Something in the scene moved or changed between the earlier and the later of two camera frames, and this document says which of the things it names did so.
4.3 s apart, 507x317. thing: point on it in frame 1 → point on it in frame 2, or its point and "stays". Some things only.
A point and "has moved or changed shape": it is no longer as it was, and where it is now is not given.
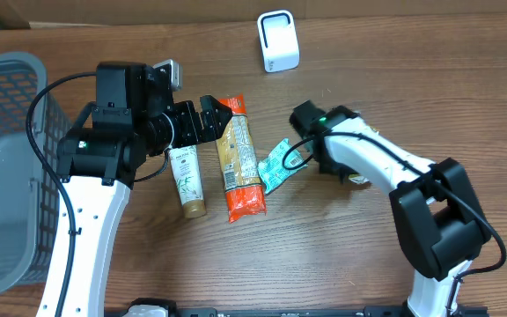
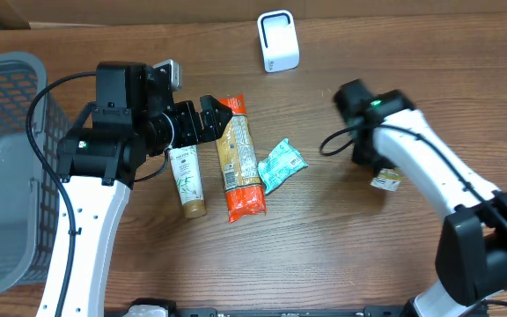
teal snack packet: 282,162 stays
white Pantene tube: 185,165 stays
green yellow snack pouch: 358,179 has moved or changed shape
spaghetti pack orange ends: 242,184 stays
